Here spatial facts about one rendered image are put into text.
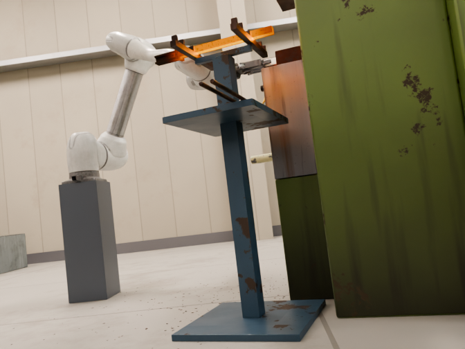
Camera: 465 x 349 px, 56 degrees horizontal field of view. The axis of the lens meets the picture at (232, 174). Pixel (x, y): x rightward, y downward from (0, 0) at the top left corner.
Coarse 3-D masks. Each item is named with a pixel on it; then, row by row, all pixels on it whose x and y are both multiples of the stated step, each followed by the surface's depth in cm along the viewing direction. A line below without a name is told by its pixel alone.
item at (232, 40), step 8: (256, 32) 145; (264, 32) 144; (272, 32) 143; (216, 40) 150; (224, 40) 149; (232, 40) 148; (240, 40) 147; (200, 48) 152; (208, 48) 151; (216, 48) 152; (160, 56) 158; (168, 56) 158; (176, 56) 155; (184, 56) 156; (160, 64) 160
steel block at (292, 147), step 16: (288, 64) 170; (272, 80) 172; (288, 80) 170; (304, 80) 168; (272, 96) 172; (288, 96) 170; (304, 96) 168; (288, 112) 169; (304, 112) 167; (272, 128) 171; (288, 128) 169; (304, 128) 167; (272, 144) 171; (288, 144) 169; (304, 144) 167; (288, 160) 169; (304, 160) 167; (288, 176) 169
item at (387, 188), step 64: (320, 0) 140; (384, 0) 134; (320, 64) 140; (384, 64) 133; (448, 64) 128; (320, 128) 139; (384, 128) 133; (448, 128) 127; (320, 192) 139; (384, 192) 132; (448, 192) 126; (384, 256) 132; (448, 256) 126
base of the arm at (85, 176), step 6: (72, 174) 226; (78, 174) 224; (84, 174) 225; (90, 174) 226; (96, 174) 230; (72, 180) 220; (78, 180) 221; (84, 180) 224; (90, 180) 223; (102, 180) 235
